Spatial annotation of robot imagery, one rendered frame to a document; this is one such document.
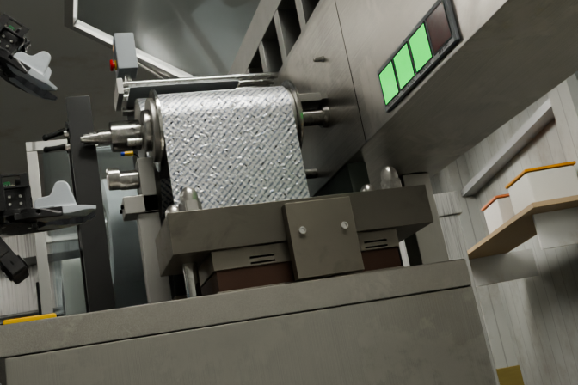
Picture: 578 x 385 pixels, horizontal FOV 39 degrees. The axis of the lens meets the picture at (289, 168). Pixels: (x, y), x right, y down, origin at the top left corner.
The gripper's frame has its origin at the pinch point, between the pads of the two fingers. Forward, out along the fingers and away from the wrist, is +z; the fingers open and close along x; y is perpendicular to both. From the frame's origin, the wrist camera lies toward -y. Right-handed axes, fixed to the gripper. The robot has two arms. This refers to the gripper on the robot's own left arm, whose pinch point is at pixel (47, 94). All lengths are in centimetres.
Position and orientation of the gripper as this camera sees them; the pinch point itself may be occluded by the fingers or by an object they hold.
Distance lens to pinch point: 149.5
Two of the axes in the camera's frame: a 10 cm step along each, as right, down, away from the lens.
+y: 4.7, -7.8, 4.0
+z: 8.4, 5.4, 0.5
